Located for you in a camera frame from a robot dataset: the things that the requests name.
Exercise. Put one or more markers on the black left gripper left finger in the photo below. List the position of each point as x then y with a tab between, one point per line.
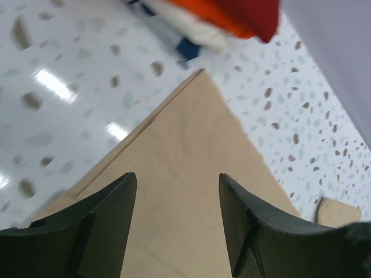
87	239

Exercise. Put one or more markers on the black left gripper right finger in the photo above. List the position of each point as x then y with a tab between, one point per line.
264	241

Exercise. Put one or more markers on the folded white blue t-shirt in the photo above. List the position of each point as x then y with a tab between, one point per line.
172	40

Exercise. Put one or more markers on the folded red t-shirt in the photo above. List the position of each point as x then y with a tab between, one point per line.
262	17

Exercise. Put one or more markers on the folded orange t-shirt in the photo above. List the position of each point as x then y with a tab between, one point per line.
212	13

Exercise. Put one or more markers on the beige t-shirt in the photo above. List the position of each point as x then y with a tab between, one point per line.
177	156

